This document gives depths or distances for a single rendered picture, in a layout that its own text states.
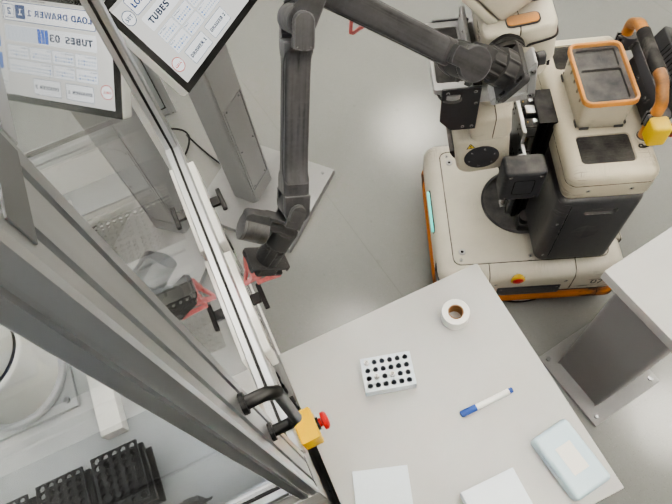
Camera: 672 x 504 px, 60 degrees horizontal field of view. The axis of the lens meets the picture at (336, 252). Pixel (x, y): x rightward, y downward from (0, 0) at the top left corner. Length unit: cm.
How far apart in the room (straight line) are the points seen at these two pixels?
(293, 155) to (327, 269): 128
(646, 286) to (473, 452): 62
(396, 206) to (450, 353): 120
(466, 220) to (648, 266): 75
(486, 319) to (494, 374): 14
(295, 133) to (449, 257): 108
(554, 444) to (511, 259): 90
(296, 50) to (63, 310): 90
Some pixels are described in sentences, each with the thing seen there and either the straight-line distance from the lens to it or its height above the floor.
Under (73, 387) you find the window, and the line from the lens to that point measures 45.
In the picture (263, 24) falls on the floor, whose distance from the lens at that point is 344.
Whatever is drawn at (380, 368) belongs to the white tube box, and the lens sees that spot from 144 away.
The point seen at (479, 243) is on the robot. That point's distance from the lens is 217.
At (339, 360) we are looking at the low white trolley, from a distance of 149.
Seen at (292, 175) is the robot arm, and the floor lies 120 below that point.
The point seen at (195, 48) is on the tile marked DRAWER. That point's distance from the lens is 183.
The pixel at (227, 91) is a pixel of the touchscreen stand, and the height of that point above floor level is 67.
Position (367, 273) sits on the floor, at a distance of 241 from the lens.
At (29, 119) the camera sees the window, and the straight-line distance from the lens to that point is 46.
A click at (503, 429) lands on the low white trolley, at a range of 146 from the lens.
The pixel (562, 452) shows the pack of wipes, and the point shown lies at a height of 81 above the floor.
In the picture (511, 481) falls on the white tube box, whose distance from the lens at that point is 139.
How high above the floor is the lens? 217
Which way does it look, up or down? 62 degrees down
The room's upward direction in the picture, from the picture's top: 12 degrees counter-clockwise
